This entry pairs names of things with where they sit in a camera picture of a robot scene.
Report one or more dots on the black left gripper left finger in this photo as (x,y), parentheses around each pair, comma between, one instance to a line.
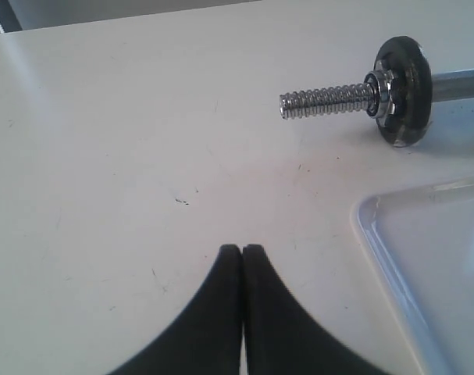
(206,337)

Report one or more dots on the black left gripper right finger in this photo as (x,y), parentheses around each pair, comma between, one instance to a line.
(280,336)

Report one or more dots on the chrome dumbbell bar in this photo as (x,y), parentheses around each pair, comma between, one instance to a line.
(447,87)

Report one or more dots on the white plastic tray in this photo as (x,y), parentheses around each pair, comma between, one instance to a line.
(419,241)

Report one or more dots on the chrome left collar nut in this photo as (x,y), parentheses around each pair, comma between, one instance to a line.
(385,83)

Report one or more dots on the black left weight plate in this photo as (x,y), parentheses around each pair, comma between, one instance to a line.
(413,89)

